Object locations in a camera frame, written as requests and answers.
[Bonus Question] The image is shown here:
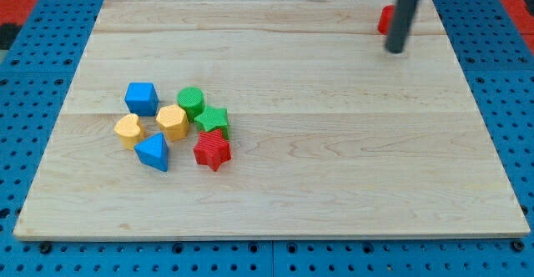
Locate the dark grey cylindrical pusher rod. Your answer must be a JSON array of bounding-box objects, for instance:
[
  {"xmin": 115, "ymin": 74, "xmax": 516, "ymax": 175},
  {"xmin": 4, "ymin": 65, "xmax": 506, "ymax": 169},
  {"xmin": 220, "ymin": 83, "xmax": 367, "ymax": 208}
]
[{"xmin": 385, "ymin": 0, "xmax": 419, "ymax": 54}]

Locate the red circle block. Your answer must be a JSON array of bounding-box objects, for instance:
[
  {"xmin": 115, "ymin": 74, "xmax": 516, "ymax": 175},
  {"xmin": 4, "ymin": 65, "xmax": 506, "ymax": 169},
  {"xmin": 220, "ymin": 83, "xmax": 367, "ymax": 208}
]
[{"xmin": 377, "ymin": 4, "xmax": 395, "ymax": 35}]

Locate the light wooden board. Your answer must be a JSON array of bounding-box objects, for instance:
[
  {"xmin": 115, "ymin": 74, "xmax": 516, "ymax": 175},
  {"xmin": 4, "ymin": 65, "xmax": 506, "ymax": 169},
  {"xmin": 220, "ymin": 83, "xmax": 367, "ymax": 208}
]
[{"xmin": 13, "ymin": 0, "xmax": 530, "ymax": 242}]

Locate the green star block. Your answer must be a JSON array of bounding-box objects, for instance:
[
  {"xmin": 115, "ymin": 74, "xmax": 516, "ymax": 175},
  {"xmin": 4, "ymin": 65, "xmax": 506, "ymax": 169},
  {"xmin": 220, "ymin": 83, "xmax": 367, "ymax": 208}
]
[{"xmin": 194, "ymin": 105, "xmax": 229, "ymax": 139}]

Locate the green cylinder block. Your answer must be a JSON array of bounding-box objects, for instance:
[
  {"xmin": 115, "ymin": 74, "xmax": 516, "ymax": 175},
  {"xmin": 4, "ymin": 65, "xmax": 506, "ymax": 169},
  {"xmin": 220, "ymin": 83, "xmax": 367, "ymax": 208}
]
[{"xmin": 176, "ymin": 87, "xmax": 205, "ymax": 122}]

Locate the red star block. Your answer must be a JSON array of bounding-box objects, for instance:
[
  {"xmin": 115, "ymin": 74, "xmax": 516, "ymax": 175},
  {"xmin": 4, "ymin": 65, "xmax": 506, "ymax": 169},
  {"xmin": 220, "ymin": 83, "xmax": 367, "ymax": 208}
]
[{"xmin": 193, "ymin": 128, "xmax": 231, "ymax": 171}]

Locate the yellow hexagon block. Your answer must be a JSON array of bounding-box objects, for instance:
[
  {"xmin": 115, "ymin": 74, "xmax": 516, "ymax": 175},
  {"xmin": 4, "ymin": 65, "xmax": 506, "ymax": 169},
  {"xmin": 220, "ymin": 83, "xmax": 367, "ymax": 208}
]
[{"xmin": 156, "ymin": 104, "xmax": 189, "ymax": 142}]

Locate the blue cube block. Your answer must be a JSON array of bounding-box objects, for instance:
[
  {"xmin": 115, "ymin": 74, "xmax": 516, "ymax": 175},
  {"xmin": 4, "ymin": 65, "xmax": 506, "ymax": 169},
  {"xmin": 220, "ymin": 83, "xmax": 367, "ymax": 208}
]
[{"xmin": 124, "ymin": 83, "xmax": 159, "ymax": 117}]

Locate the blue triangle block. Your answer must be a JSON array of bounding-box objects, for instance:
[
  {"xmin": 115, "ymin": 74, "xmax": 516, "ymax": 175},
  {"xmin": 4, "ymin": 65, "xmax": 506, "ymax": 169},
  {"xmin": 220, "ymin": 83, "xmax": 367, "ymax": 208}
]
[{"xmin": 134, "ymin": 133, "xmax": 169, "ymax": 172}]

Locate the yellow heart block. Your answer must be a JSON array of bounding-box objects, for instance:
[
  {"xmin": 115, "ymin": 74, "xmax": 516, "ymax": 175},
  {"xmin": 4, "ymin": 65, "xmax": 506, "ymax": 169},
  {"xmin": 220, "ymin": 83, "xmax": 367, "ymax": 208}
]
[{"xmin": 113, "ymin": 113, "xmax": 146, "ymax": 150}]

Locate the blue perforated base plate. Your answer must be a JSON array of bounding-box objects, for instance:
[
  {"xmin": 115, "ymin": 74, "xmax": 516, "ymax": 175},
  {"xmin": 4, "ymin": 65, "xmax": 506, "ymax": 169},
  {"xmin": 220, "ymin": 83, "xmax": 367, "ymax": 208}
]
[{"xmin": 1, "ymin": 0, "xmax": 533, "ymax": 276}]

